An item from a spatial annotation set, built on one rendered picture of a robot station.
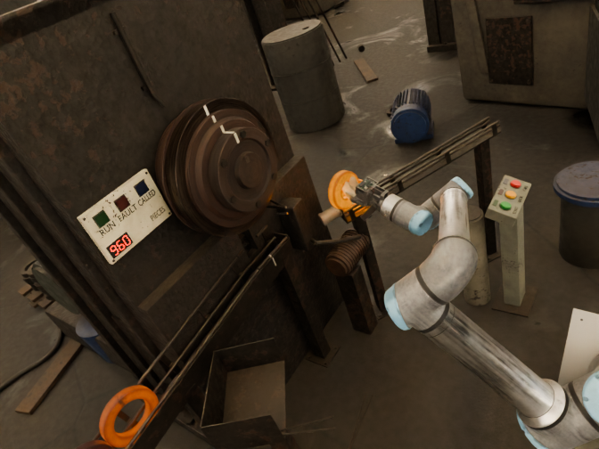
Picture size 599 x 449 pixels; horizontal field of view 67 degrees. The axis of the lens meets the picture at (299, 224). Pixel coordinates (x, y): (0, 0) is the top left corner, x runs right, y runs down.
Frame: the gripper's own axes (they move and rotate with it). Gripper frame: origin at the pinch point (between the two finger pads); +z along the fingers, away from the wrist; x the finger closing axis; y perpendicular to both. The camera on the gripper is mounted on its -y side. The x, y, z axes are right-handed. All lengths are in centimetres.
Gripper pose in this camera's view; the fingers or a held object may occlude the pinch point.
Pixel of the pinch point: (343, 185)
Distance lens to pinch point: 178.1
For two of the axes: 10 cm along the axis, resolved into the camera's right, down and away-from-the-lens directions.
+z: -7.3, -4.6, 5.1
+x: -6.8, 5.7, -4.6
